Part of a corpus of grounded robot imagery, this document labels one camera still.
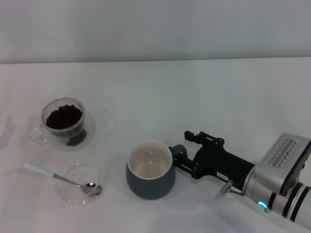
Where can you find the silver finned wrist camera box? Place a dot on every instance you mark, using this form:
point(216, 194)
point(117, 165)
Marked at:
point(284, 157)

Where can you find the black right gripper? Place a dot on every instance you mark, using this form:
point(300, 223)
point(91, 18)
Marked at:
point(218, 165)

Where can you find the dark coffee beans pile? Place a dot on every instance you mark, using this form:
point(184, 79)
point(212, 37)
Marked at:
point(63, 116)

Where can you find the clear round glass dish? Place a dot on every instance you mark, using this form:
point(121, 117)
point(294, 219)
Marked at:
point(73, 195)

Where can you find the dark grey ceramic mug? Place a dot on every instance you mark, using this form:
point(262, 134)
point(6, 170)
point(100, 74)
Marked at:
point(145, 187)

